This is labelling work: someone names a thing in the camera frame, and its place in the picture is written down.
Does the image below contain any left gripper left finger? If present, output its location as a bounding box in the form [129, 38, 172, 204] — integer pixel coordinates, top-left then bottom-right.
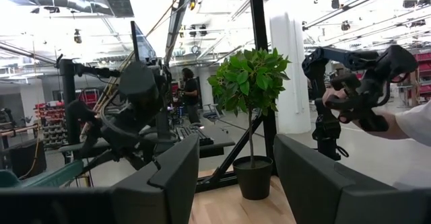
[0, 134, 201, 224]

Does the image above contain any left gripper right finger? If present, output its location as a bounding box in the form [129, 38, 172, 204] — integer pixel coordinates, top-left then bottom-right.
[273, 133, 431, 224]

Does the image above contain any teal slide sandal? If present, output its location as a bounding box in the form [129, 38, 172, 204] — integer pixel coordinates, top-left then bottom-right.
[0, 159, 85, 188]

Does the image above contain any red storage shelf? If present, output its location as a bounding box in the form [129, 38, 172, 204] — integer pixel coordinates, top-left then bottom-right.
[416, 50, 431, 97]

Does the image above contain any red bin rack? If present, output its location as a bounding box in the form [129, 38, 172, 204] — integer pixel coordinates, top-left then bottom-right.
[33, 101, 70, 149]

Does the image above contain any green potted plant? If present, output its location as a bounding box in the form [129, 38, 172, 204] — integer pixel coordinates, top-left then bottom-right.
[207, 47, 291, 200]

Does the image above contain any grey desk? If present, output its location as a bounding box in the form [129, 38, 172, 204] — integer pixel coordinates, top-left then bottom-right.
[59, 122, 236, 159]

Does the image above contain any black computer monitor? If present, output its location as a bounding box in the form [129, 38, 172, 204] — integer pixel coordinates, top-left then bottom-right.
[130, 20, 158, 65]

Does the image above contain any person's hand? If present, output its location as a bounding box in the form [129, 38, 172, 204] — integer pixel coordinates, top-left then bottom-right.
[321, 86, 360, 124]

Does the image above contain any white pillar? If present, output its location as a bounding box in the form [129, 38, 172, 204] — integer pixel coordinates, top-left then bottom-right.
[269, 11, 312, 135]

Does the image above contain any black metal post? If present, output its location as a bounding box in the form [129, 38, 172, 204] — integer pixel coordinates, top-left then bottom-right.
[59, 58, 122, 157]

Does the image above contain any black metal table frame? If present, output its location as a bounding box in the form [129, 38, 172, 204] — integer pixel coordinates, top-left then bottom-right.
[194, 0, 277, 194]

